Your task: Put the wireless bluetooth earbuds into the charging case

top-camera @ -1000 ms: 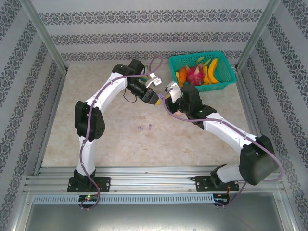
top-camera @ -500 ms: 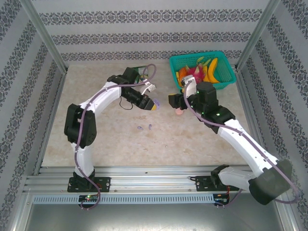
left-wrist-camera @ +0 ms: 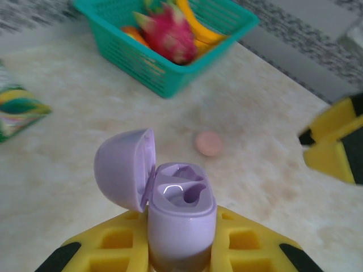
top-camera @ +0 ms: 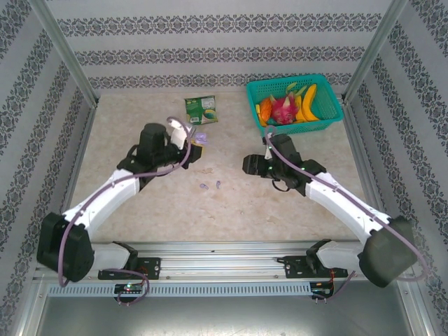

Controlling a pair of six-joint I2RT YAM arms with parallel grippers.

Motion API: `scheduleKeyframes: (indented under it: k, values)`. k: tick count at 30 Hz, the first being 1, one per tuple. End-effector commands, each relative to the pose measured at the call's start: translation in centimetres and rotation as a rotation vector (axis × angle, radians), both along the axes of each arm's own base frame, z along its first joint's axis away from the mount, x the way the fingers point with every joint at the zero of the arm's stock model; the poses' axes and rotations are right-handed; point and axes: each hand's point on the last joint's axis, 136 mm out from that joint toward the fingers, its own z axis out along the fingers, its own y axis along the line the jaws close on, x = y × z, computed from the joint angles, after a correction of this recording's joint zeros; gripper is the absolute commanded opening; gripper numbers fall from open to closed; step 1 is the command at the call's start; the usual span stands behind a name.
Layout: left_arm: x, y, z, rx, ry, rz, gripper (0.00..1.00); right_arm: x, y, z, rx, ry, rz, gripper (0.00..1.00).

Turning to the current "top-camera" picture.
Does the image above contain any pink toy dragon fruit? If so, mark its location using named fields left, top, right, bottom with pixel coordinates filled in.
left=271, top=94, right=298, bottom=125

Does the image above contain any aluminium frame post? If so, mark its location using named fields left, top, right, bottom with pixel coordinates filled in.
left=342, top=0, right=410, bottom=103
left=29, top=0, right=99, bottom=106

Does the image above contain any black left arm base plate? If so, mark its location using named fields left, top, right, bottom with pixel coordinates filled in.
left=97, top=257, right=162, bottom=281

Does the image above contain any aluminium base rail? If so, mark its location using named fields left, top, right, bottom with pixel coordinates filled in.
left=33, top=240, right=411, bottom=285

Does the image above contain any slotted grey cable duct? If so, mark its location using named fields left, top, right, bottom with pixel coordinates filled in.
left=47, top=281, right=312, bottom=298

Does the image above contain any orange yellow toy banana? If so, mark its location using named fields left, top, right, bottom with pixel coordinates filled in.
left=295, top=83, right=321, bottom=123

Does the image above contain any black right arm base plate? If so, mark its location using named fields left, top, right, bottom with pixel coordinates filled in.
left=282, top=254, right=347, bottom=279

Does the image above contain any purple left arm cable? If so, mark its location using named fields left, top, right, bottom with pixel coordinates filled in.
left=57, top=116, right=193, bottom=307

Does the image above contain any teal plastic mesh basket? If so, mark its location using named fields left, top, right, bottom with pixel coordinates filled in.
left=246, top=73, right=344, bottom=138

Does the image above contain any aluminium side rail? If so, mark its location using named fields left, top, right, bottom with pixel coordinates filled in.
left=335, top=92, right=400, bottom=253
left=47, top=103, right=101, bottom=256

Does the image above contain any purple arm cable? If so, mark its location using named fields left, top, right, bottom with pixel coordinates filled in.
left=57, top=116, right=193, bottom=307
left=263, top=125, right=430, bottom=305

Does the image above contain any green snack packet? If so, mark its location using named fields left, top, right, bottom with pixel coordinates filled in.
left=184, top=95, right=220, bottom=126

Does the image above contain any grey sheet metal panel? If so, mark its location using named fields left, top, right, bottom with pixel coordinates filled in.
left=20, top=279, right=431, bottom=336

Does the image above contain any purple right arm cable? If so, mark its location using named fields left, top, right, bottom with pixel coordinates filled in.
left=263, top=125, right=430, bottom=305

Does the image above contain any orange toy fruit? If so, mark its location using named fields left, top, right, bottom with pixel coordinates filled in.
left=260, top=97, right=274, bottom=122

